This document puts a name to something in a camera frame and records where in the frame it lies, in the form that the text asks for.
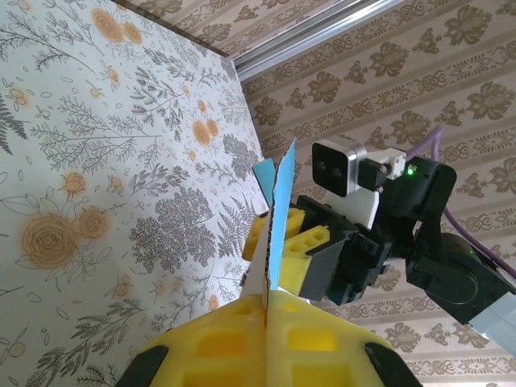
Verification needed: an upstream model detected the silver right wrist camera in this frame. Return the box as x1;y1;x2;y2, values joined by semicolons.
310;136;409;227

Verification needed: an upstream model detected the aluminium frame post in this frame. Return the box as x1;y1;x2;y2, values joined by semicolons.
231;0;404;80

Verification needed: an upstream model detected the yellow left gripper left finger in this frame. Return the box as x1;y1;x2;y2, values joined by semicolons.
116;293;270;387

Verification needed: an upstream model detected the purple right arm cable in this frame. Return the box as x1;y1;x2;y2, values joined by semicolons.
405;124;516;279

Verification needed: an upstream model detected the blue white paper box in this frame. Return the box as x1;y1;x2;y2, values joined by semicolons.
240;137;299;316

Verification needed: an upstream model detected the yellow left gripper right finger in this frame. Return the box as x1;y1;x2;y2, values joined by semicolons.
266;287;421;387

